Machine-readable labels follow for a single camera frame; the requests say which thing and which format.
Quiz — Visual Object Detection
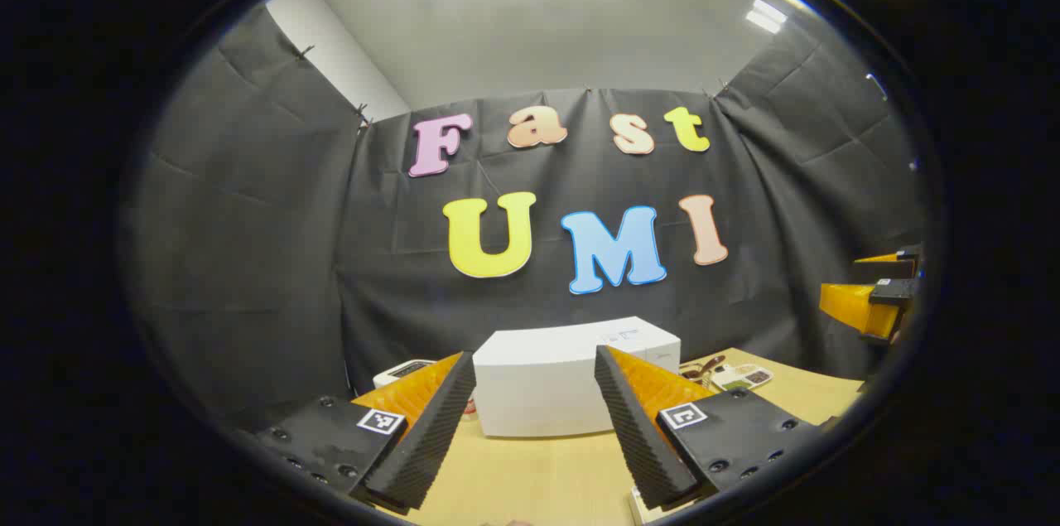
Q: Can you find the white microwave oven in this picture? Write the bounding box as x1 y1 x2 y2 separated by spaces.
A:
472 316 682 438

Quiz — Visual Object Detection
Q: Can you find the white toaster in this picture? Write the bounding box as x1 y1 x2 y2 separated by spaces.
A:
373 359 437 389

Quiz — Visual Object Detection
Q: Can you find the small ceiling light panel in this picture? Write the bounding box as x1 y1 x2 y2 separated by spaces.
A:
745 0 788 35

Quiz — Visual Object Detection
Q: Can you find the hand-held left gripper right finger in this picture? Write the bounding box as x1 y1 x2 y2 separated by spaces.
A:
594 344 829 514

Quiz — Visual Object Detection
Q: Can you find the white divided grain dish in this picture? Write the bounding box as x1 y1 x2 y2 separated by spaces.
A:
712 364 775 393

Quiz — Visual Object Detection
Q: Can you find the metal utensil holder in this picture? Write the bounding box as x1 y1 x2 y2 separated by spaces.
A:
679 355 727 388

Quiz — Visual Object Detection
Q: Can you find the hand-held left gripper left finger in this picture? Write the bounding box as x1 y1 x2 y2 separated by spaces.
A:
253 350 478 514

